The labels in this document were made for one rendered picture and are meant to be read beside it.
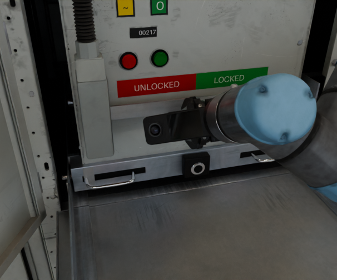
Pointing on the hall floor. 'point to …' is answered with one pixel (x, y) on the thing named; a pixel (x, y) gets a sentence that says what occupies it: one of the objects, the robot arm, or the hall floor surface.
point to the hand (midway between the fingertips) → (180, 125)
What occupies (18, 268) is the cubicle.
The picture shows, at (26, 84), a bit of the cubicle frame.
